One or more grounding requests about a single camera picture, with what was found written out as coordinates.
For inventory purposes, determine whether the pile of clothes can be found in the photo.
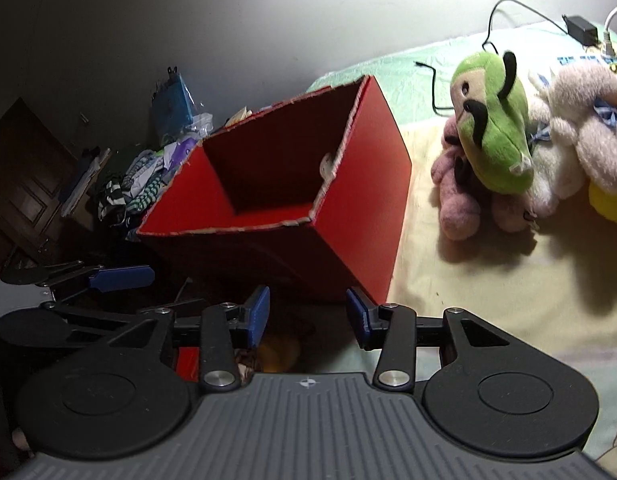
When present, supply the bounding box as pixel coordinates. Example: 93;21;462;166
96;136;198;226

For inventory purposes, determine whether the large red cardboard box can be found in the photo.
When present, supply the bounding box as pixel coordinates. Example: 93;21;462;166
137;76;412;302

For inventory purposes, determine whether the dark wooden cabinet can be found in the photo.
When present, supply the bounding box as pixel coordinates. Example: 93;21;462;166
0;99;77;262

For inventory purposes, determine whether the pink plush toy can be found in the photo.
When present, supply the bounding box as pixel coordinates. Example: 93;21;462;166
430;116;537;242

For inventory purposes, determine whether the blue plastic bag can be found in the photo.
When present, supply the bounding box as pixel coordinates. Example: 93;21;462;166
151;66;194;145

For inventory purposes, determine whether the green monkey plush toy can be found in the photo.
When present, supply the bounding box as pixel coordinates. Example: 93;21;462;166
450;51;534;195

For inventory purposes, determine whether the yellow plush toy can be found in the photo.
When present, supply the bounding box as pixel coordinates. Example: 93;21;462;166
589;181;617;224

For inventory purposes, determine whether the white cream plush toy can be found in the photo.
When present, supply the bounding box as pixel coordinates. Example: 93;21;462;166
528;62;617;218

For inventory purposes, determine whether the black power adapter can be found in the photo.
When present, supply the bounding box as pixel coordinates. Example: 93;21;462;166
563;15;599;47

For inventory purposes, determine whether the white cable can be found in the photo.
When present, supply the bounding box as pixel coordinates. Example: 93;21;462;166
602;3;617;57

